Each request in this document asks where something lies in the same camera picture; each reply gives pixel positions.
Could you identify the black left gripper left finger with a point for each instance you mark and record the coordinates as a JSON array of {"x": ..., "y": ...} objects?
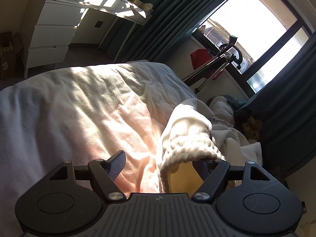
[{"x": 70, "y": 198}]

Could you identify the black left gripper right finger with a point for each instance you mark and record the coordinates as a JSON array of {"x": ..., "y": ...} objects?
[{"x": 247, "y": 198}]

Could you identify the white knit zip sweater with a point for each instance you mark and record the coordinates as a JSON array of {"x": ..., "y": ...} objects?
[{"x": 190, "y": 136}]

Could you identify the mustard yellow garment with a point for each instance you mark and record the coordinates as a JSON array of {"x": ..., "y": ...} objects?
[{"x": 252, "y": 129}]

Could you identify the teal curtain right panel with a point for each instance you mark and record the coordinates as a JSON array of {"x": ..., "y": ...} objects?
[{"x": 286, "y": 107}]

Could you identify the teal curtain panel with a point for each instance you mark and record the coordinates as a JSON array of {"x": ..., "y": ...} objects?
[
  {"x": 286, "y": 107},
  {"x": 171, "y": 22}
]

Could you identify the silver black tripod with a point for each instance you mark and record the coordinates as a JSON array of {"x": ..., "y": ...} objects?
[{"x": 208, "y": 71}]

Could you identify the red bag on sill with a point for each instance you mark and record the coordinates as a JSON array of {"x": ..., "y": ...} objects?
[{"x": 202, "y": 56}]

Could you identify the brown cardboard box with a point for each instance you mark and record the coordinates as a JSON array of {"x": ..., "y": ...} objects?
[{"x": 10, "y": 46}]

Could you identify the white dressing table with drawers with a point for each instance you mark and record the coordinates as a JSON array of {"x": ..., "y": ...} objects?
[{"x": 48, "y": 26}]

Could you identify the teal curtain left panel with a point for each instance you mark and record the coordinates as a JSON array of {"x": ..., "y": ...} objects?
[{"x": 171, "y": 22}]

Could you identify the window with dark frame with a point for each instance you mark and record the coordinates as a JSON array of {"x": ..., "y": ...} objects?
[{"x": 270, "y": 33}]

